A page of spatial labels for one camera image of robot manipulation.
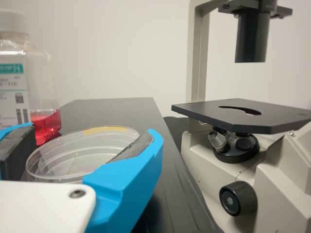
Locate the cream microscope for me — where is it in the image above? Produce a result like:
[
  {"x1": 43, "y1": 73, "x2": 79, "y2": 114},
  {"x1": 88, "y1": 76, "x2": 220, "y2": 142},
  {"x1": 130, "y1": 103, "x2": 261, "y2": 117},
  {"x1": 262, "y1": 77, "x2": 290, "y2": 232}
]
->
[{"x1": 171, "y1": 0, "x2": 311, "y2": 233}]

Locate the red liquid bottle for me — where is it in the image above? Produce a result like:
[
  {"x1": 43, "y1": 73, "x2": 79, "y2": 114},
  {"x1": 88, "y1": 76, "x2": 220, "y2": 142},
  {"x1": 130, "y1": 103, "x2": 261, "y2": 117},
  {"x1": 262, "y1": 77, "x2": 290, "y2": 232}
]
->
[{"x1": 0, "y1": 8, "x2": 62, "y2": 147}]

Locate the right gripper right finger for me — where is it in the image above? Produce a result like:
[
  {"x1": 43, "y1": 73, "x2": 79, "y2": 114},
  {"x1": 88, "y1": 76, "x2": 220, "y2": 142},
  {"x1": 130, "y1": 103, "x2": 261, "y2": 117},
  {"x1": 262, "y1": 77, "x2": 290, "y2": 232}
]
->
[{"x1": 82, "y1": 129, "x2": 164, "y2": 233}]

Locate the petri dish lid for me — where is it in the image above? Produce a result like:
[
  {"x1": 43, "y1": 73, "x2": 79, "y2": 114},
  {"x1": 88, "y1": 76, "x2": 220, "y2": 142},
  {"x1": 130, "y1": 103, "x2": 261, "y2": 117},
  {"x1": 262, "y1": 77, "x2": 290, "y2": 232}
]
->
[{"x1": 25, "y1": 125, "x2": 141, "y2": 184}]

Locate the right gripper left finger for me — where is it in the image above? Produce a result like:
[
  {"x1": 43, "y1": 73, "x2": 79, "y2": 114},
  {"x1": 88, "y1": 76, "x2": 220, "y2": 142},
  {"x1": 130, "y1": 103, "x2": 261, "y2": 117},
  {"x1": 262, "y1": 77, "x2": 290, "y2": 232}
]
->
[{"x1": 0, "y1": 122, "x2": 35, "y2": 181}]

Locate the black platform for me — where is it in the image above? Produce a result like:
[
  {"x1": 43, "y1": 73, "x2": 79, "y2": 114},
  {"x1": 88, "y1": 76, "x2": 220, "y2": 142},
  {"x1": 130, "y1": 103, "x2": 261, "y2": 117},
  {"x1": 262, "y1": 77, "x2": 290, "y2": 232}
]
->
[{"x1": 20, "y1": 97, "x2": 217, "y2": 233}]

